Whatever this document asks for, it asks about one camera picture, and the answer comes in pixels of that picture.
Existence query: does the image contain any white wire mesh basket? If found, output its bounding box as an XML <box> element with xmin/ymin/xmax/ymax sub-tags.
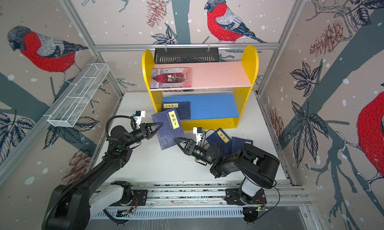
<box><xmin>43</xmin><ymin>63</ymin><xmax>110</xmax><ymax>127</ymax></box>

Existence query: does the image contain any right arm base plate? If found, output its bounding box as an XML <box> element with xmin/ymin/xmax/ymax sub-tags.
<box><xmin>224</xmin><ymin>189</ymin><xmax>267</xmax><ymax>206</ymax></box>

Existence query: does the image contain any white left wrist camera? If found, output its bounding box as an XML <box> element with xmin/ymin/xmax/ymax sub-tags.
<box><xmin>133</xmin><ymin>110</ymin><xmax>146</xmax><ymax>126</ymax></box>

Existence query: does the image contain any aluminium top crossbar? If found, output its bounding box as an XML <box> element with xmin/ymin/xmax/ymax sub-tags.
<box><xmin>94</xmin><ymin>43</ymin><xmax>280</xmax><ymax>53</ymax></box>

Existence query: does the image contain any red illustrated book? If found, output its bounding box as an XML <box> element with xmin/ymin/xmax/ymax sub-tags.
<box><xmin>150</xmin><ymin>67</ymin><xmax>192</xmax><ymax>89</ymax></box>

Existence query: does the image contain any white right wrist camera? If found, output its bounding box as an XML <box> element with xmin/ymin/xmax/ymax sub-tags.
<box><xmin>193</xmin><ymin>127</ymin><xmax>204</xmax><ymax>143</ymax></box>

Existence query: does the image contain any black perforated tray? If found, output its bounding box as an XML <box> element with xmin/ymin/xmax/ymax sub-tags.
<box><xmin>154</xmin><ymin>48</ymin><xmax>219</xmax><ymax>64</ymax></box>

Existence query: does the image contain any yellow shelf with coloured boards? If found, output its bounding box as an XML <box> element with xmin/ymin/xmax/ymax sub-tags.
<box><xmin>142</xmin><ymin>46</ymin><xmax>259</xmax><ymax>131</ymax></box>

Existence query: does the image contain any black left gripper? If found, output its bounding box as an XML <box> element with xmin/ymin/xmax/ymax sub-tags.
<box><xmin>124</xmin><ymin>123</ymin><xmax>163</xmax><ymax>148</ymax></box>

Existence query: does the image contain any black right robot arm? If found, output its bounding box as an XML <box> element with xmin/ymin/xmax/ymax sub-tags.
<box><xmin>174</xmin><ymin>138</ymin><xmax>280</xmax><ymax>206</ymax></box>

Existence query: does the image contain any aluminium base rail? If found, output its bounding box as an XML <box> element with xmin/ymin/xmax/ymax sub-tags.
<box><xmin>94</xmin><ymin>182</ymin><xmax>311</xmax><ymax>221</ymax></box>

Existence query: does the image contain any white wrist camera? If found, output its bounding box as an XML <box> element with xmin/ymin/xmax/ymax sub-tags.
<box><xmin>133</xmin><ymin>110</ymin><xmax>146</xmax><ymax>126</ymax></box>
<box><xmin>193</xmin><ymin>127</ymin><xmax>204</xmax><ymax>143</ymax></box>

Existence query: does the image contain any navy book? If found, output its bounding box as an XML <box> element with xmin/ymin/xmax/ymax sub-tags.
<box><xmin>207</xmin><ymin>128</ymin><xmax>232</xmax><ymax>156</ymax></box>
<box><xmin>152</xmin><ymin>108</ymin><xmax>185</xmax><ymax>150</ymax></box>
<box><xmin>231</xmin><ymin>137</ymin><xmax>253</xmax><ymax>154</ymax></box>
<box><xmin>162</xmin><ymin>101</ymin><xmax>191</xmax><ymax>120</ymax></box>

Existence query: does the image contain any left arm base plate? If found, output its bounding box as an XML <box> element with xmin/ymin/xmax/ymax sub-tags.
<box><xmin>118</xmin><ymin>190</ymin><xmax>148</xmax><ymax>207</ymax></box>

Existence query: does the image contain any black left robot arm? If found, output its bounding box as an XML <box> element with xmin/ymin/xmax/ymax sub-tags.
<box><xmin>42</xmin><ymin>116</ymin><xmax>163</xmax><ymax>230</ymax></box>

